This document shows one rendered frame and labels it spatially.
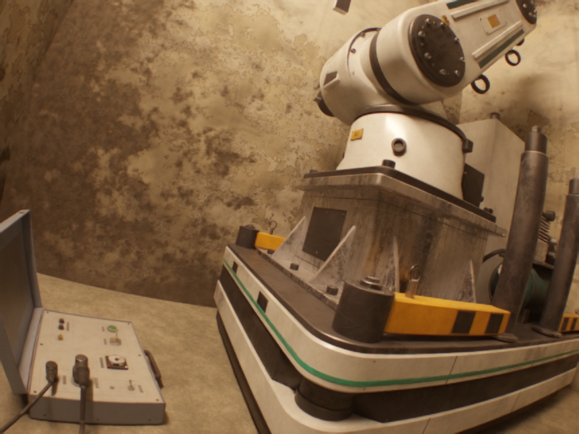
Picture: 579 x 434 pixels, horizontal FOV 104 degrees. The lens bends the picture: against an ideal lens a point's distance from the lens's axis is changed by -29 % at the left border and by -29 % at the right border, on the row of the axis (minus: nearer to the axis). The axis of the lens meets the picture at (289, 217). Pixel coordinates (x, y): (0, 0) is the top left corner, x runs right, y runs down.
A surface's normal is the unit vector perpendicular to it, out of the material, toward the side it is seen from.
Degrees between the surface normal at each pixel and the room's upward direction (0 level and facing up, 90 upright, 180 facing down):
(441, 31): 90
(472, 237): 90
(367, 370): 90
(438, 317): 90
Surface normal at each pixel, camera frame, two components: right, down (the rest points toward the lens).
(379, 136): -0.66, -0.18
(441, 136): 0.15, 0.03
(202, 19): 0.46, 0.11
